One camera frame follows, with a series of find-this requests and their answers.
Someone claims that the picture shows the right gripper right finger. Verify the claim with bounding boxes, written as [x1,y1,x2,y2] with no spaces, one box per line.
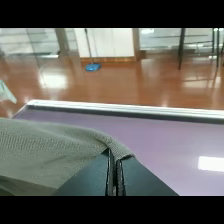
[115,155,180,197]

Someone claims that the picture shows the blue floor mop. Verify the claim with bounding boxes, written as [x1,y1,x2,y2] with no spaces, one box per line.
[83,28,102,73]

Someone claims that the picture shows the grey green garment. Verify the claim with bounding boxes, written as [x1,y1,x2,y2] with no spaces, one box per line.
[0,117,135,197]

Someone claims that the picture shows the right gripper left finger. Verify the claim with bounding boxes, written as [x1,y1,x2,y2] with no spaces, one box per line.
[54,148,114,197]

